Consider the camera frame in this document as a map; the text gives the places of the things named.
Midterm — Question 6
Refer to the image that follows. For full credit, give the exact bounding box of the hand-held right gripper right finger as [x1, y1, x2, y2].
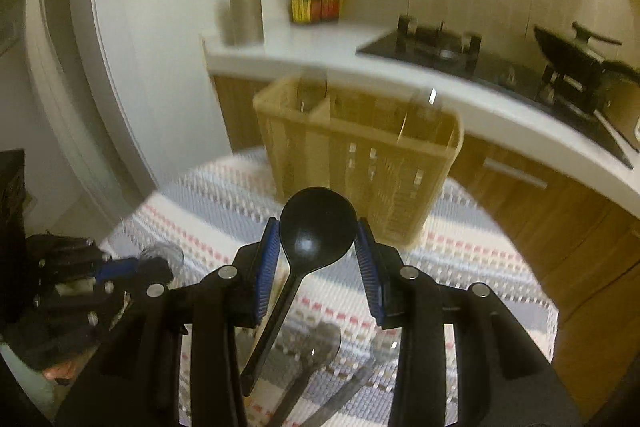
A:
[354, 217, 586, 427]

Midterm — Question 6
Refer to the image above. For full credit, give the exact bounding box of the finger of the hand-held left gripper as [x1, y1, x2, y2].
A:
[27, 232, 173, 295]
[5, 282, 146, 370]

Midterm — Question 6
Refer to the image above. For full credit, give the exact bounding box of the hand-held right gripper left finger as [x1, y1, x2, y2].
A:
[55, 217, 281, 427]

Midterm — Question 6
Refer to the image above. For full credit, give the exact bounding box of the black plastic spoon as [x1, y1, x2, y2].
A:
[240, 187, 358, 398]

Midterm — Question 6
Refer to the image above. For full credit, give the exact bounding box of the tan plastic utensil basket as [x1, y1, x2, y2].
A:
[252, 76, 466, 250]

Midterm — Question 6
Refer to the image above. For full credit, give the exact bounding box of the striped woven mat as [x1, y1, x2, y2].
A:
[100, 147, 558, 427]

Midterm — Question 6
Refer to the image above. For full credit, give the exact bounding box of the wooden kitchen counter cabinet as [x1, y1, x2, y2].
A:
[202, 24, 640, 358]

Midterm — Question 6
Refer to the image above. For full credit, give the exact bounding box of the white refrigerator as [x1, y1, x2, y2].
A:
[120, 0, 301, 208]

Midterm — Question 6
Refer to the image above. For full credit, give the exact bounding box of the black gas stove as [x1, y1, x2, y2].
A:
[356, 14, 633, 168]

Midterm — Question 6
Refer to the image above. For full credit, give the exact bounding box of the gold thermos bottle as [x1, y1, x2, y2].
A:
[220, 0, 265, 47]

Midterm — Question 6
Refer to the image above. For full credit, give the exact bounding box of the black wok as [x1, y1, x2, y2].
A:
[532, 26, 640, 118]

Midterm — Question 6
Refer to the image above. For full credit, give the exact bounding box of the metal drawer handle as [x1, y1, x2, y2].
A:
[482, 157, 548, 189]

